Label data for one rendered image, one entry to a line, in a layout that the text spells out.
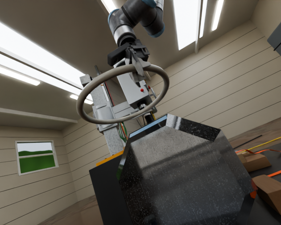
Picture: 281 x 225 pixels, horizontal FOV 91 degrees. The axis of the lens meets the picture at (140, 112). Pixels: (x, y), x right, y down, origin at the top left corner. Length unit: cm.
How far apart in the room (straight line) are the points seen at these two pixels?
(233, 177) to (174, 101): 574
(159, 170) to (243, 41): 725
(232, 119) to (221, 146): 562
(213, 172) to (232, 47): 695
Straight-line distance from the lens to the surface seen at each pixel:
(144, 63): 53
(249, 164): 203
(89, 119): 78
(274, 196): 122
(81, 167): 838
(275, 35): 85
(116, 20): 70
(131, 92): 136
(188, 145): 83
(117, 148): 194
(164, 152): 86
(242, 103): 667
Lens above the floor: 60
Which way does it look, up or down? 18 degrees up
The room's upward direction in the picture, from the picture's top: 24 degrees counter-clockwise
